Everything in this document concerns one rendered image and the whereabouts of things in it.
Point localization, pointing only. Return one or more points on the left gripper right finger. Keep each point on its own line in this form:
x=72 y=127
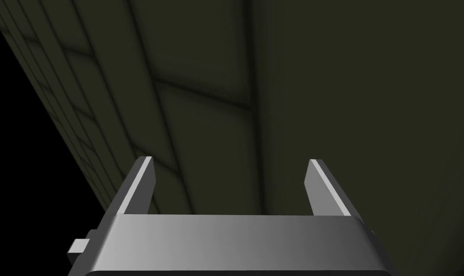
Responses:
x=326 y=191

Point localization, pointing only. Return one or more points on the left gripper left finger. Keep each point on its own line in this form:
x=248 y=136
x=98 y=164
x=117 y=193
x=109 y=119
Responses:
x=136 y=191

